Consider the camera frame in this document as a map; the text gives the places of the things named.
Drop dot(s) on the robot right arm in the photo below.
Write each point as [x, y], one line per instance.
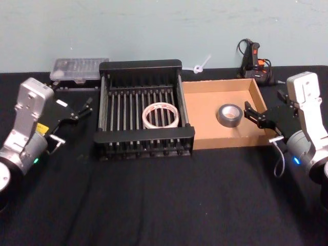
[305, 89]

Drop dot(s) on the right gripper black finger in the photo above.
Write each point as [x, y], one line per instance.
[253, 109]
[252, 118]

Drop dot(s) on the roll of silver tape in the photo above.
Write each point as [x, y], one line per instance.
[225, 120]

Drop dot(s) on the black table cloth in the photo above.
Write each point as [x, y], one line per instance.
[164, 200]

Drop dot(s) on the black rack with steel bars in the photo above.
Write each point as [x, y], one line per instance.
[143, 139]

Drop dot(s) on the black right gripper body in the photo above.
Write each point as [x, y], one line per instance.
[282, 120]

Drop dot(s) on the white three-armed plastic piece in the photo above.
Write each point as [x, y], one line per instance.
[197, 68]

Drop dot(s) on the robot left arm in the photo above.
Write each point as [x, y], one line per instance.
[28, 107]

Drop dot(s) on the plain pale wall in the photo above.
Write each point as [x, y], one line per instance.
[153, 30]

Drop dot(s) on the roll of white tape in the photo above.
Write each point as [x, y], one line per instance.
[147, 120]

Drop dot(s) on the shallow brown cardboard tray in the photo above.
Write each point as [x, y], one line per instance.
[205, 133]

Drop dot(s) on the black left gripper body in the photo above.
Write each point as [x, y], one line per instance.
[60, 112]

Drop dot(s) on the clear plastic case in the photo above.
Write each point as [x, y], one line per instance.
[77, 68]

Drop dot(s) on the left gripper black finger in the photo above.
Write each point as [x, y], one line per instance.
[85, 112]
[84, 106]

